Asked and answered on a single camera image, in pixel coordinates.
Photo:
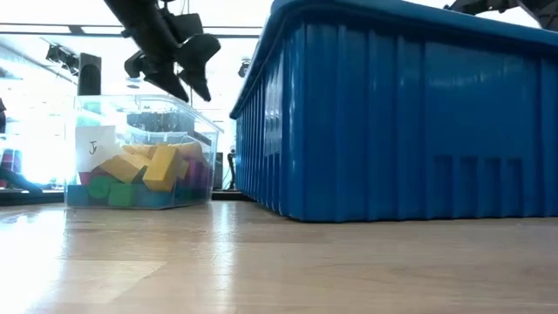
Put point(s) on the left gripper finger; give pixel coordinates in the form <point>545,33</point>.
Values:
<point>196,61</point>
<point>168,85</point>

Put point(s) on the clear plastic container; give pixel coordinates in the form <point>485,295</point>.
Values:
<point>144,113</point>

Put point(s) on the yellow arch block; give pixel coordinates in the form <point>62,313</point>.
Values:
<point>190,150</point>

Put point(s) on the yellow long rectangular block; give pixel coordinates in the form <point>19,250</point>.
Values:
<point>163,168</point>

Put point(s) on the green cube block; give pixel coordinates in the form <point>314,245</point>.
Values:
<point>122,195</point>

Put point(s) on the red rectangular block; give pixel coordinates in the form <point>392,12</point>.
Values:
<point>87,176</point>

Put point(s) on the green cylinder block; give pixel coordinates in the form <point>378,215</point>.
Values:
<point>100,186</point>

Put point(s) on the blue plastic bin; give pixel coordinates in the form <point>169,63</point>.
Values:
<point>392,131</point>

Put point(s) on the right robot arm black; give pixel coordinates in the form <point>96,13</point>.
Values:
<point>501,6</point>

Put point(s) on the black round device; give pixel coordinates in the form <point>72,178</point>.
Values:
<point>244,68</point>

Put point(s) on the black spotlight cluster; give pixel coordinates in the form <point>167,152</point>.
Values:
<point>61,56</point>

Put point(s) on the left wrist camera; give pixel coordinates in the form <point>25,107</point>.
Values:
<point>185,26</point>

